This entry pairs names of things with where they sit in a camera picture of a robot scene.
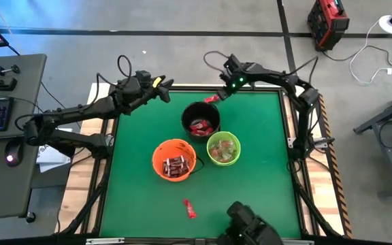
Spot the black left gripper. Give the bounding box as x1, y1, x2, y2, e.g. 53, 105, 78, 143
127, 78, 175, 106

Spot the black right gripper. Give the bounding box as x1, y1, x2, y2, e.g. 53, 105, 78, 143
216, 53, 251, 101

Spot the green ghost face bucket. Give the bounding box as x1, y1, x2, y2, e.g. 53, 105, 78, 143
206, 131, 242, 167

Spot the orange plastic bucket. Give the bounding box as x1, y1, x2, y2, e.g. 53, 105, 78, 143
151, 137, 206, 183

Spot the large brown Hershey's bar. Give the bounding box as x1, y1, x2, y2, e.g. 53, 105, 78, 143
166, 155, 186, 166

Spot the small brown Hershey's bar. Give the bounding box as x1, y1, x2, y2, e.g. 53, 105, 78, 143
171, 165, 191, 178

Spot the black halloween bucket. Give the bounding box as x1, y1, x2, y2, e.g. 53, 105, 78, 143
180, 101, 222, 142

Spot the red and black toolbox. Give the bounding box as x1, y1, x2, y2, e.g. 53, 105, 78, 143
306, 0, 350, 52

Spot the white paper sheet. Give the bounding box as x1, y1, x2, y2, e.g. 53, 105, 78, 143
35, 127, 76, 174

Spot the wooden base board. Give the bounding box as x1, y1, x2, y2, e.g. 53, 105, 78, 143
56, 83, 353, 239

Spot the black machine with green light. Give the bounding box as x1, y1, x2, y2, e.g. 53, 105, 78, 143
216, 200, 284, 245

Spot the yellow black hazard tape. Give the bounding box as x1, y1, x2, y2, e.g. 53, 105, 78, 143
320, 95, 353, 239

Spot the black computer mouse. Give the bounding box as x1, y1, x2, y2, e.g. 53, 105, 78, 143
4, 137, 23, 168

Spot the gray metal table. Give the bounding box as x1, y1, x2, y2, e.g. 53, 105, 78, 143
353, 86, 392, 199

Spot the black round knob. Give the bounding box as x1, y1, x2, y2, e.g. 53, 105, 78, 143
24, 210, 37, 225

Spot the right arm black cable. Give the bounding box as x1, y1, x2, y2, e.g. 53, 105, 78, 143
202, 50, 231, 74
290, 55, 320, 86

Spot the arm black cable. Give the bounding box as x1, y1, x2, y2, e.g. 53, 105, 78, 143
290, 55, 320, 86
202, 50, 231, 74
95, 54, 133, 103

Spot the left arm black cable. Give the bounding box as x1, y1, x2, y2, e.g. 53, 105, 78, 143
95, 54, 133, 103

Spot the white floor cable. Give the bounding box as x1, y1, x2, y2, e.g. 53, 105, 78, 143
348, 18, 392, 86

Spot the black table frame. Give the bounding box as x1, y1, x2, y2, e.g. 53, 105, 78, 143
54, 83, 353, 245

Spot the silver metal bracket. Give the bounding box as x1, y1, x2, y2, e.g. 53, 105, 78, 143
282, 239, 315, 245
85, 237, 126, 245

